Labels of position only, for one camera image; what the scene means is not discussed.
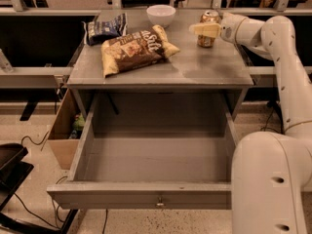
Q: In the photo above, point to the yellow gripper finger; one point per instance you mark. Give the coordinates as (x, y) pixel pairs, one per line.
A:
(208, 29)

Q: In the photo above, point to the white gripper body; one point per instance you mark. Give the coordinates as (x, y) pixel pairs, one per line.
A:
(229, 28)

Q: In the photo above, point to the orange soda can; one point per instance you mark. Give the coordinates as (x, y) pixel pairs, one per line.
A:
(210, 19)

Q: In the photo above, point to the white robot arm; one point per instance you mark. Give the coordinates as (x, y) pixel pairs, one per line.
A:
(270, 170)

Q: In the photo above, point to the open grey top drawer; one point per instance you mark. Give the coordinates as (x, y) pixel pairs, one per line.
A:
(152, 151)

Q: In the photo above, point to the grey cabinet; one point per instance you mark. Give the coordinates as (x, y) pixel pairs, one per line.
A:
(219, 67)

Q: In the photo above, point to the white bowl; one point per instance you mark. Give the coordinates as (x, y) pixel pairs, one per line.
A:
(161, 15)

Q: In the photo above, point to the brown yellow chip bag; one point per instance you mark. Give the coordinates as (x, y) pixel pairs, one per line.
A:
(136, 50)

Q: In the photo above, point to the dark blue chip bag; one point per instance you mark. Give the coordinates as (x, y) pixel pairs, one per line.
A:
(98, 31)

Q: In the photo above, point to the green toy in box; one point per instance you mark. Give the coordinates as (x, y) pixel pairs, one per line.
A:
(79, 122)

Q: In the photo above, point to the cardboard box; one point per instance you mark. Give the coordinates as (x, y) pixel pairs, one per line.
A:
(59, 139)

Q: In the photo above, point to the black chair base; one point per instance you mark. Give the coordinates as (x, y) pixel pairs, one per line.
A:
(13, 172)

